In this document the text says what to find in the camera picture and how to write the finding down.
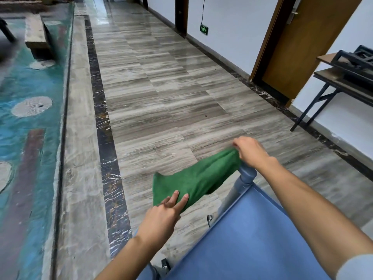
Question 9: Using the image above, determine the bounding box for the person's left hand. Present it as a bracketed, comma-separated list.
[137, 190, 189, 244]

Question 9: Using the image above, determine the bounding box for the person's right hand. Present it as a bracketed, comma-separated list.
[232, 136, 270, 170]

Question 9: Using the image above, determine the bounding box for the green cloth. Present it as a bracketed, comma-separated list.
[153, 147, 244, 214]

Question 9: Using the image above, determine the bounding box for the person's right forearm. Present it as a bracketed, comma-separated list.
[254, 157, 373, 280]

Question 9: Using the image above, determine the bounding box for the person's left forearm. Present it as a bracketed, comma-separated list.
[95, 234, 159, 280]

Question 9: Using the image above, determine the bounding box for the blue cart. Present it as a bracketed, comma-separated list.
[137, 165, 333, 280]

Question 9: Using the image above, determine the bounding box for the black folding table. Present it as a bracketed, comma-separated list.
[290, 52, 373, 132]

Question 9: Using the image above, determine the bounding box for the brown wooden door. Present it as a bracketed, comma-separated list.
[250, 0, 365, 100]

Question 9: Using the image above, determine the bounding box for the wooden bench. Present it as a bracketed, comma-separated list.
[24, 13, 51, 50]

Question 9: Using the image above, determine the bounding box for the dark door frame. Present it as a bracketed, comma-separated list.
[175, 0, 189, 37]

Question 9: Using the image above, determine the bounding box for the black metal frame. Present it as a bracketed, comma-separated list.
[331, 45, 373, 85]

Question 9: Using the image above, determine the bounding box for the silver door handle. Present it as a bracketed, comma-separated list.
[286, 0, 302, 25]

